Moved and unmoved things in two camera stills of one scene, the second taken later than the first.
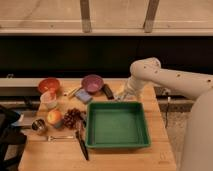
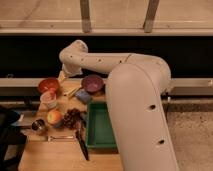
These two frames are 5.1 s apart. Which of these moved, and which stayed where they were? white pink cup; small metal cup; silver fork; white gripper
Moved: white gripper
Stayed: silver fork; small metal cup; white pink cup
